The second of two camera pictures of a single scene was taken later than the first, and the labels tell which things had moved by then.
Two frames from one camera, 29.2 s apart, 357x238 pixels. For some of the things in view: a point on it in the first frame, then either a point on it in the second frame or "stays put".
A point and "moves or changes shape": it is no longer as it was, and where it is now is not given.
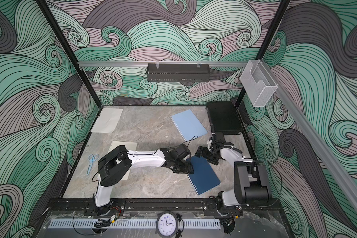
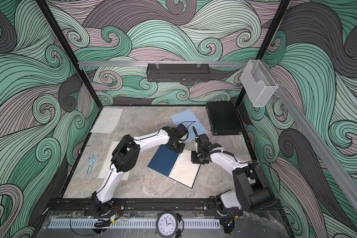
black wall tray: [178, 72] stays put
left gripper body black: [181, 167] → [177, 148]
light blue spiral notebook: [188, 125] stays put
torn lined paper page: [106, 120] stays put
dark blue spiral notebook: [204, 178] moves or changes shape
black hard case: [225, 117] stays put
